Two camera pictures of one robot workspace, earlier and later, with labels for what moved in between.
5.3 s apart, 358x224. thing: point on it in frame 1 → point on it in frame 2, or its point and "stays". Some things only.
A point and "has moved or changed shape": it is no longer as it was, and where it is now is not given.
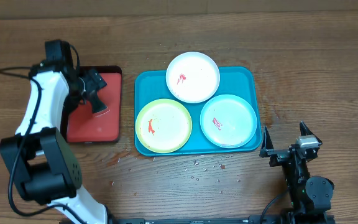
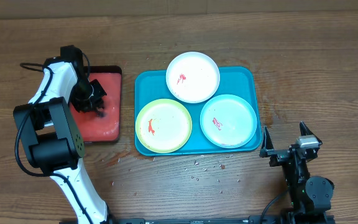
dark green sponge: (97, 105) has moved or changed shape
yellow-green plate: (163, 126) stays
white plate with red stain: (192, 77) stays
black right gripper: (284, 154) stays
